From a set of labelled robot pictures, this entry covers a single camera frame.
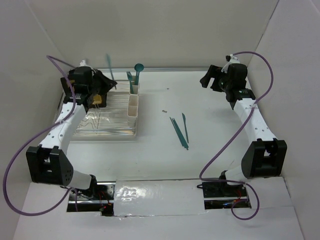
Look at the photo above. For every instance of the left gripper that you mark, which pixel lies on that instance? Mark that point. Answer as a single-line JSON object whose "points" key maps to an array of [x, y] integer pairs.
{"points": [[108, 83]]}

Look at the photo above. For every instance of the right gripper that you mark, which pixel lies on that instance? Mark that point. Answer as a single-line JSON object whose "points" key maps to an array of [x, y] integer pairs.
{"points": [[216, 72]]}

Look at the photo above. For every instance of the green plastic fork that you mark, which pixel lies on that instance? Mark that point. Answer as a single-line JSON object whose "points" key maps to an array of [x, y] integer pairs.
{"points": [[129, 76], [131, 87]]}

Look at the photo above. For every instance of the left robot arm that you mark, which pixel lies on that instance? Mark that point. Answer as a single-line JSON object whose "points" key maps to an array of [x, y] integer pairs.
{"points": [[48, 162]]}

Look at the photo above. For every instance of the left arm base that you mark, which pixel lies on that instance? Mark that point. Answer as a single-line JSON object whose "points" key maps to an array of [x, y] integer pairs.
{"points": [[101, 202]]}

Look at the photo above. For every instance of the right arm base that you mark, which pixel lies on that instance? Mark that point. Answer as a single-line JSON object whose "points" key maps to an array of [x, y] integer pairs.
{"points": [[220, 195]]}

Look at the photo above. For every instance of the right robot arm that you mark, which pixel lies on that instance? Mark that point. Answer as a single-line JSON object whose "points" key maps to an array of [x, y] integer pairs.
{"points": [[266, 154]]}

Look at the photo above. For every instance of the yellow plate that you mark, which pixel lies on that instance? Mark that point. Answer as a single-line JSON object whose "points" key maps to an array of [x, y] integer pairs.
{"points": [[97, 99]]}

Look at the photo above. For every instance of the white utensil holder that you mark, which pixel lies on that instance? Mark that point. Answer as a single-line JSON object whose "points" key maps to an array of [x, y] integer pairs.
{"points": [[133, 104]]}

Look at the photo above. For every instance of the white dish drying rack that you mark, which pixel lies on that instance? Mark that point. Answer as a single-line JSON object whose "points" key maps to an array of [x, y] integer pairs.
{"points": [[108, 123]]}

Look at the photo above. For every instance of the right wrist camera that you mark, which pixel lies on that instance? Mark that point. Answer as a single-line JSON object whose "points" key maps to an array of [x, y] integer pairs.
{"points": [[232, 59]]}

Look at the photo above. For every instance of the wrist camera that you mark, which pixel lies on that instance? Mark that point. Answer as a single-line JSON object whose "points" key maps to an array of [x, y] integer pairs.
{"points": [[83, 63], [232, 59]]}

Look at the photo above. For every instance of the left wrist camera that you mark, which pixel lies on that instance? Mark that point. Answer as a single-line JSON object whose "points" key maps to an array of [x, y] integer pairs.
{"points": [[83, 63]]}

